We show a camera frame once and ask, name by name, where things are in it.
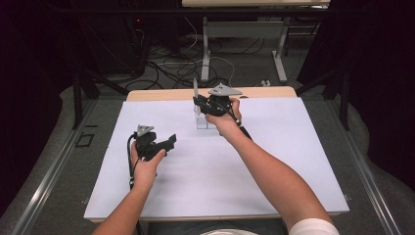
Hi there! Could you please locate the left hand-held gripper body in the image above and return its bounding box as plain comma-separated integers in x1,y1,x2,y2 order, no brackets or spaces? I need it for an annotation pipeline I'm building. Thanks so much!
131,124,165,163

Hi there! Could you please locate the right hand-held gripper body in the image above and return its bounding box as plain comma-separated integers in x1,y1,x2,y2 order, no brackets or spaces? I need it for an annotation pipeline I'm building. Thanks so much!
202,82,244,118

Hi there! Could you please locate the clear acrylic pen holder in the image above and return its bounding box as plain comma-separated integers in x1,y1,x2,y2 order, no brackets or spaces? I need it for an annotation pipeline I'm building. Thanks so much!
195,103,219,131

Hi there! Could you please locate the person's right hand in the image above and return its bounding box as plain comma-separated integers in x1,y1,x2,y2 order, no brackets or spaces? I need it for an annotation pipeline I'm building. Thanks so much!
205,96,244,139

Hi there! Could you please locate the person's left hand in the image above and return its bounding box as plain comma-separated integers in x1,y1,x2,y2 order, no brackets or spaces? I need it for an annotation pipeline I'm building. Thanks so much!
129,141,167,191

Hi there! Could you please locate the wooden table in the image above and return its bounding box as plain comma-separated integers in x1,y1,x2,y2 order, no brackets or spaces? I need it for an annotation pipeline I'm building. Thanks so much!
91,85,346,224

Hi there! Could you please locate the white table sheet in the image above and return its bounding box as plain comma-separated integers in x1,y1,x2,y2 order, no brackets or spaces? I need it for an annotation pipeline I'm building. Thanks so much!
83,96,350,220

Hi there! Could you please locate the white-legged background desk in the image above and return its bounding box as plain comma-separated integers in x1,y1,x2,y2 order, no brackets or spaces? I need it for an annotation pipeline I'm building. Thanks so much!
181,0,331,84

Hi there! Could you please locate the black computer tower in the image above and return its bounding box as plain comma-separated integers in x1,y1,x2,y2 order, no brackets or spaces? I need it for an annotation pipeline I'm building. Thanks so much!
124,15,149,76

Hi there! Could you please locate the black metal stand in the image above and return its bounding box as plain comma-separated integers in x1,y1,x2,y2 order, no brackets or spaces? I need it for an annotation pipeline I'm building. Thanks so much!
71,63,129,130
295,63,352,132

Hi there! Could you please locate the person's white shirt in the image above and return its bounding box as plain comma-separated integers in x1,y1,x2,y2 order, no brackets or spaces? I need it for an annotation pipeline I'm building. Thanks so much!
199,217,341,235

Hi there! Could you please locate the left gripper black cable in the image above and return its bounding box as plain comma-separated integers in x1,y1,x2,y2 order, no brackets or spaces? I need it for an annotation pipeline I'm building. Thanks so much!
126,132,139,192

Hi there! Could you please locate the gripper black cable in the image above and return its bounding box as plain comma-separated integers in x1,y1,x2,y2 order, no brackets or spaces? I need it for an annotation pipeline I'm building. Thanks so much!
221,105,254,142
126,132,139,192

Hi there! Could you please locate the tangle of floor cables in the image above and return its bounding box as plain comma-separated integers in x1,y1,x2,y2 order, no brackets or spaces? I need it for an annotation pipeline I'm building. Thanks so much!
124,17,266,91

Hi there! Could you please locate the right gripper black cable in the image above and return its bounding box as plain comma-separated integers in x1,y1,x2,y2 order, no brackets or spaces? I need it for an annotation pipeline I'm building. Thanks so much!
221,105,254,142

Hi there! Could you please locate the black floor socket frame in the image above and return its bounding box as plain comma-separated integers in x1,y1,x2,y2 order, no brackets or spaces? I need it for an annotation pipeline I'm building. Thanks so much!
74,132,96,149

